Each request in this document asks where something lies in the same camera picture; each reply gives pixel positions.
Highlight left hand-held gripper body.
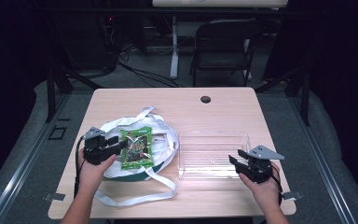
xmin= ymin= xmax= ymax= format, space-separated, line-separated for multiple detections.
xmin=83 ymin=126 xmax=121 ymax=166

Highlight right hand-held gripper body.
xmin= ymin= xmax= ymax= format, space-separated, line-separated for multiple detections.
xmin=234 ymin=144 xmax=285 ymax=184

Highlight green seaweed snack packet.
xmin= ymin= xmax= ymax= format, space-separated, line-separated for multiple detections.
xmin=119 ymin=126 xmax=155 ymax=171

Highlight clear plastic box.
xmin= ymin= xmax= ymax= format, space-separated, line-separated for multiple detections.
xmin=177 ymin=130 xmax=252 ymax=181

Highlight white canvas tote bag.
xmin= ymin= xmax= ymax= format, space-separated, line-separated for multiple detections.
xmin=94 ymin=105 xmax=181 ymax=208

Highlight person's right hand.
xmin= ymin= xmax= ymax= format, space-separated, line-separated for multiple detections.
xmin=238 ymin=161 xmax=282 ymax=213

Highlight person's left hand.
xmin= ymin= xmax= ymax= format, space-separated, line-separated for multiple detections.
xmin=77 ymin=148 xmax=118 ymax=194

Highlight black folding chair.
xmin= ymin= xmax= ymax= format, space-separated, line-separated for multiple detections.
xmin=189 ymin=18 xmax=265 ymax=89

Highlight white desk leg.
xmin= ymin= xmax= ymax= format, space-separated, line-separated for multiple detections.
xmin=169 ymin=15 xmax=181 ymax=79

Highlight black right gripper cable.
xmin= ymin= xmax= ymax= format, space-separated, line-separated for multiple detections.
xmin=269 ymin=163 xmax=284 ymax=207

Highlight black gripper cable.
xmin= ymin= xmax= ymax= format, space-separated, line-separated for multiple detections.
xmin=73 ymin=135 xmax=88 ymax=200
xmin=269 ymin=163 xmax=284 ymax=207

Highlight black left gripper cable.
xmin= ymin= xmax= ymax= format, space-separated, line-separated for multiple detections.
xmin=73 ymin=135 xmax=88 ymax=200

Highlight grey metal table bracket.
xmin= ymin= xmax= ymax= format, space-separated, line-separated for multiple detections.
xmin=282 ymin=190 xmax=304 ymax=201
xmin=42 ymin=192 xmax=66 ymax=202

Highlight black metal stand frame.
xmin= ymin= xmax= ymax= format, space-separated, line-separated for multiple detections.
xmin=44 ymin=60 xmax=104 ymax=124
xmin=255 ymin=65 xmax=311 ymax=127

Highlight black floor cables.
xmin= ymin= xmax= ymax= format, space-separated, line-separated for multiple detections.
xmin=117 ymin=43 xmax=182 ymax=89

